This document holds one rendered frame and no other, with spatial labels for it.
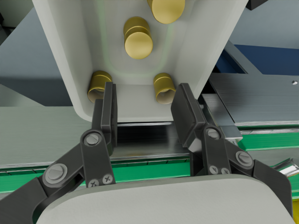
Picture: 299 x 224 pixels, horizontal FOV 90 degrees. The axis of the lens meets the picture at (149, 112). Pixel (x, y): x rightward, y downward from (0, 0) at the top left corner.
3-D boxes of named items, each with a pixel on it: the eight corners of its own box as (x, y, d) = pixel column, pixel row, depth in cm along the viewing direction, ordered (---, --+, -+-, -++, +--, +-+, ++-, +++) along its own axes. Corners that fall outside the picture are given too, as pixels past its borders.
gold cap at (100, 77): (94, 106, 24) (97, 88, 27) (115, 101, 24) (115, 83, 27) (82, 91, 22) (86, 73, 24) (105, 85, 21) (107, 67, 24)
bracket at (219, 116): (180, 126, 32) (190, 157, 27) (197, 93, 24) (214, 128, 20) (196, 125, 32) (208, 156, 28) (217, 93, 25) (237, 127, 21)
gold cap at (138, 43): (123, 14, 19) (123, 29, 16) (151, 17, 19) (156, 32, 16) (123, 43, 21) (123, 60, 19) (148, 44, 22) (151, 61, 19)
